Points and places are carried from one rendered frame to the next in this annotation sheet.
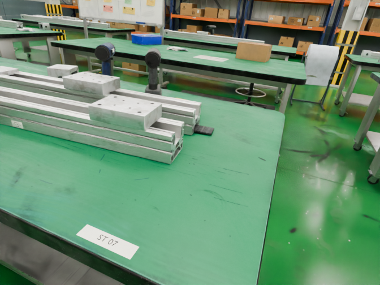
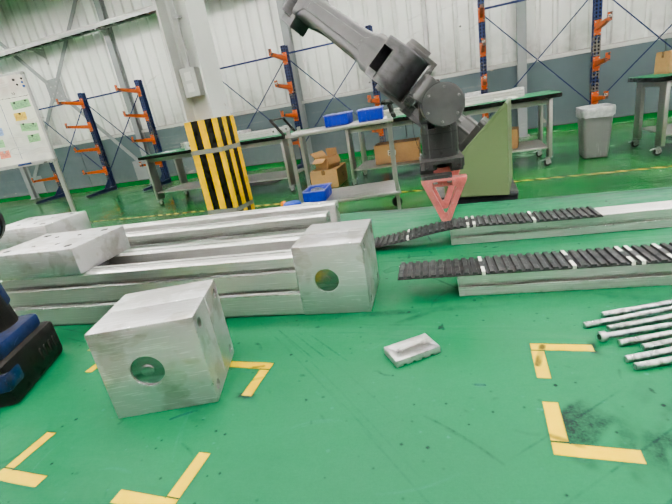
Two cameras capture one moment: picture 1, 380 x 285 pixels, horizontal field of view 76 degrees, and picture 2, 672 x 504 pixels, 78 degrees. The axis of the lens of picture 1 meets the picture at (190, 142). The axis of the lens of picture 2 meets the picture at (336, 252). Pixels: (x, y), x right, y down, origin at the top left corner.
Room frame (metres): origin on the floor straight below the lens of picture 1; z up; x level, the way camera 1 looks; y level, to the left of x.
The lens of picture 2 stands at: (1.51, 0.80, 1.03)
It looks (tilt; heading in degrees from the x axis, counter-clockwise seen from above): 19 degrees down; 180
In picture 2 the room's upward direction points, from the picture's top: 10 degrees counter-clockwise
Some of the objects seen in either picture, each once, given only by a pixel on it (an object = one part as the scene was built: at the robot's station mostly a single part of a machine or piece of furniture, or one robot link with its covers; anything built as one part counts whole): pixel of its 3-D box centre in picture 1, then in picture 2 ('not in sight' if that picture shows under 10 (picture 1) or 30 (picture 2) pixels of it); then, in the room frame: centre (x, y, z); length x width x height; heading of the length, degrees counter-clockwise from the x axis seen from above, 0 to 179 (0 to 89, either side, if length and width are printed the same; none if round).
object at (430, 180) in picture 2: not in sight; (443, 190); (0.86, 0.99, 0.88); 0.07 x 0.07 x 0.09; 76
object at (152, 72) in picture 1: (153, 75); not in sight; (1.04, 0.18, 0.89); 0.20 x 0.08 x 0.22; 8
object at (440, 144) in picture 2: not in sight; (439, 143); (0.83, 0.99, 0.95); 0.10 x 0.07 x 0.07; 166
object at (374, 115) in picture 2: not in sight; (341, 166); (-2.31, 0.97, 0.50); 1.03 x 0.55 x 1.01; 82
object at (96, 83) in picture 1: (93, 86); (65, 260); (0.86, 0.37, 0.87); 0.16 x 0.11 x 0.07; 75
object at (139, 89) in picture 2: not in sight; (85, 145); (-8.31, -4.34, 1.10); 3.30 x 0.90 x 2.20; 70
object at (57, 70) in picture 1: (63, 77); (172, 338); (1.11, 0.61, 0.83); 0.11 x 0.10 x 0.10; 0
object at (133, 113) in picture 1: (126, 115); (42, 235); (0.62, 0.18, 0.87); 0.16 x 0.11 x 0.07; 75
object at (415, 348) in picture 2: not in sight; (411, 349); (1.14, 0.86, 0.78); 0.05 x 0.03 x 0.01; 105
